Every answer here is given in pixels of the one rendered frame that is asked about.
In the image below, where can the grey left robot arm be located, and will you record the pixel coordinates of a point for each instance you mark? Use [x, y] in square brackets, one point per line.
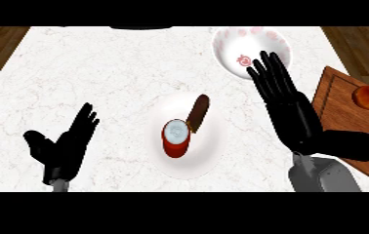
[61, 185]

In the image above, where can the white bowl with pink print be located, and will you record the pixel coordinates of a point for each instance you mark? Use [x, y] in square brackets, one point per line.
[239, 49]

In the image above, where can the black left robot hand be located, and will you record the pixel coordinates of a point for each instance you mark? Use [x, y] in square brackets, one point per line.
[67, 145]

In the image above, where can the orange round fruit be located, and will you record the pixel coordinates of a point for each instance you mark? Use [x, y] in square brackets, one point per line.
[362, 97]

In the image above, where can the white oval plate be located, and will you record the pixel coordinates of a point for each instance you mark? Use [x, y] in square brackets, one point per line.
[186, 137]

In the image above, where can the brown wooden cutting board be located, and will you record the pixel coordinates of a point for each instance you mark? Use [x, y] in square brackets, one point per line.
[341, 108]

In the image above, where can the brown sausage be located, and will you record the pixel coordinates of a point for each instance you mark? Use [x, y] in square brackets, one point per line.
[198, 113]

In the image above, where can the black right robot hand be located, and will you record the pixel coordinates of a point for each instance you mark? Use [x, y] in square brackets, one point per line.
[292, 114]

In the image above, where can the dark appliance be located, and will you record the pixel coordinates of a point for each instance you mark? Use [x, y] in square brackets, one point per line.
[140, 27]

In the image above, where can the red can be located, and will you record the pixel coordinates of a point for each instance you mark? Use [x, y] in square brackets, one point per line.
[176, 139]

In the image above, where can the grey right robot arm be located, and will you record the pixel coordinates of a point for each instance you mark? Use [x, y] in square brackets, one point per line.
[320, 174]

